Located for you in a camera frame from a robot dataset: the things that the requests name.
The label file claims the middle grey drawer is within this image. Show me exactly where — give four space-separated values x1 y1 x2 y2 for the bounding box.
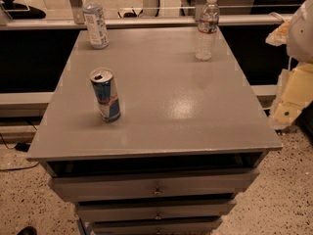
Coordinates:
77 199 236 222

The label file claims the black floor cable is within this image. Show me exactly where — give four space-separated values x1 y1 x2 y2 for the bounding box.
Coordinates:
0 117 40 172

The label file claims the grey drawer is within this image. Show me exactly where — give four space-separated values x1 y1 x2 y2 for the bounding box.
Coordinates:
49 168 259 203
77 199 236 222
92 216 222 235

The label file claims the black office chair base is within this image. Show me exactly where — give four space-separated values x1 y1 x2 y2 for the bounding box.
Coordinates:
0 0 46 20

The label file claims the blue silver energy drink can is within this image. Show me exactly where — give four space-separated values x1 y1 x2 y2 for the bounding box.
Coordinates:
90 68 120 122

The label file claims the bottom grey drawer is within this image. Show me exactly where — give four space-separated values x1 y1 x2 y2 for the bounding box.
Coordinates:
92 216 222 235

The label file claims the clear water bottle red label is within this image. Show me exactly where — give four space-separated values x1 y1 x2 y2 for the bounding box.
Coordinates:
196 0 220 61

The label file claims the black shoe tip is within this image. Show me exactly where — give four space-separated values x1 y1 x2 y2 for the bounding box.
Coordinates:
17 226 37 235

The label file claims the top grey drawer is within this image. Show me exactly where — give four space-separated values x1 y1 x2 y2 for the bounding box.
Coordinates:
49 168 259 203

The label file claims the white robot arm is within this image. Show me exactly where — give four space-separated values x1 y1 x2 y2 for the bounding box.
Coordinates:
265 0 313 130

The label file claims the grey drawer cabinet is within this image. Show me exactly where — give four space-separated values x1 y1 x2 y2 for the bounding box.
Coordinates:
25 26 284 235

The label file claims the grey metal rail frame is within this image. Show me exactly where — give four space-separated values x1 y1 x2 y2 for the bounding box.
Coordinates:
1 0 304 30

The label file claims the water bottle white blue label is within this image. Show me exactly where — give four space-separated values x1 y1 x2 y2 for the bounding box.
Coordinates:
82 0 109 49

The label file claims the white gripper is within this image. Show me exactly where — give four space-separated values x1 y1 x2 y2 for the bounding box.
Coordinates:
265 21 313 130

